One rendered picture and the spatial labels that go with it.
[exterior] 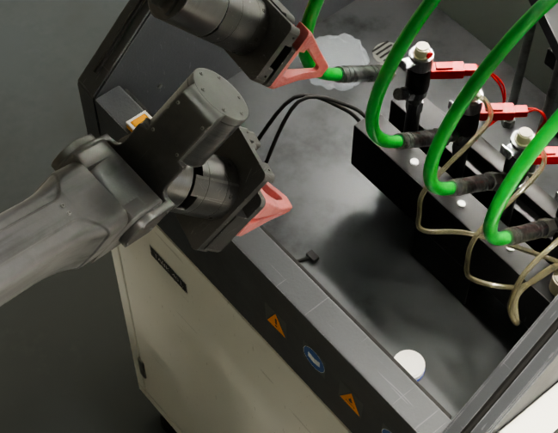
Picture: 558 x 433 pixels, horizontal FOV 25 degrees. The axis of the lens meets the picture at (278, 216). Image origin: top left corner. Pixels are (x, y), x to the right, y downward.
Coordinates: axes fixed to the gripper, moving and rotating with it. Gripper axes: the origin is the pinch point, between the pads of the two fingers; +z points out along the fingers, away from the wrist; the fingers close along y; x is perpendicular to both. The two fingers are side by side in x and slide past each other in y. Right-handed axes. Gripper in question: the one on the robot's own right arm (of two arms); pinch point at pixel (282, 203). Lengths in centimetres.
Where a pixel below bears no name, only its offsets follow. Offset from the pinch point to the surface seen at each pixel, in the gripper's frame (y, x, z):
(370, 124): 7.0, 6.7, 11.1
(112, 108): -23.4, 39.5, 15.6
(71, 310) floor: -97, 71, 76
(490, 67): 20.8, 0.6, 9.8
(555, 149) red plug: 14.3, 1.9, 33.5
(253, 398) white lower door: -45, 11, 46
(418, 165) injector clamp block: -0.6, 13.4, 34.6
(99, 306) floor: -93, 69, 80
